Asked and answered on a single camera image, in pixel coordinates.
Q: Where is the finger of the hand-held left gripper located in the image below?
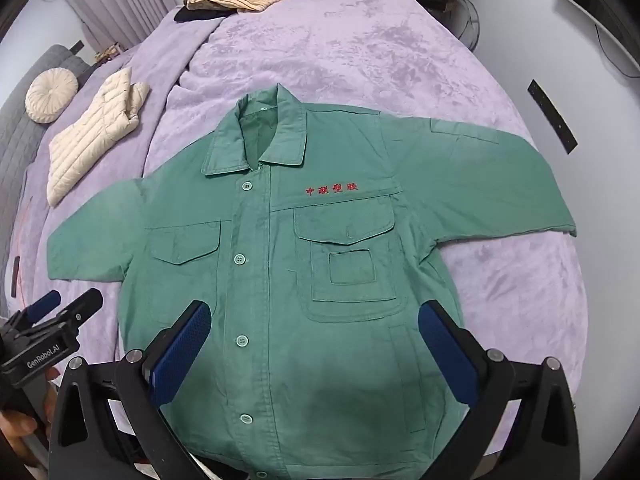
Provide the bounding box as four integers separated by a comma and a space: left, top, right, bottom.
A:
30, 287, 104, 333
9, 290, 62, 332

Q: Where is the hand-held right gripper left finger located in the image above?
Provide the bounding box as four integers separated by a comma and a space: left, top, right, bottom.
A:
47, 300, 213, 480

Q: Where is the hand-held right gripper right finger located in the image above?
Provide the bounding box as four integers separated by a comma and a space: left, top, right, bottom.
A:
417, 301, 596, 480

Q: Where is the green work jacket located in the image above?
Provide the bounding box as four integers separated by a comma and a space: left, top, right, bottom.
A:
46, 84, 577, 480

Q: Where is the person's left hand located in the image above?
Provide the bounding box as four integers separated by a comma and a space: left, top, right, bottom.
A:
0, 366, 63, 467

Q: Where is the grey quilted headboard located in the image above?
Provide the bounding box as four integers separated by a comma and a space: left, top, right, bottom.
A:
0, 44, 96, 311

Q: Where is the cream puffer jacket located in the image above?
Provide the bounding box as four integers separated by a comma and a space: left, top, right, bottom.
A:
46, 67, 151, 207

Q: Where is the round cream cushion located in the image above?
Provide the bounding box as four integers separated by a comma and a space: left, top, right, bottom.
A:
25, 69, 80, 124

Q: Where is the black long bar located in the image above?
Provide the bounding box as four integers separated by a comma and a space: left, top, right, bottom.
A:
527, 79, 579, 155

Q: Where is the purple blanket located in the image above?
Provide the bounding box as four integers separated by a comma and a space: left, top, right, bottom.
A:
10, 0, 588, 480

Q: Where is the dark garment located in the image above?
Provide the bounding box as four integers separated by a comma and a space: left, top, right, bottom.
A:
174, 0, 236, 23

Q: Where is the standing fan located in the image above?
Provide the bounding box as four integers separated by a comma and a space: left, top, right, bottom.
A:
452, 0, 481, 52

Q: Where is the black cable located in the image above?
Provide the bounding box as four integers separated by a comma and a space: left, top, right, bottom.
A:
594, 24, 638, 79

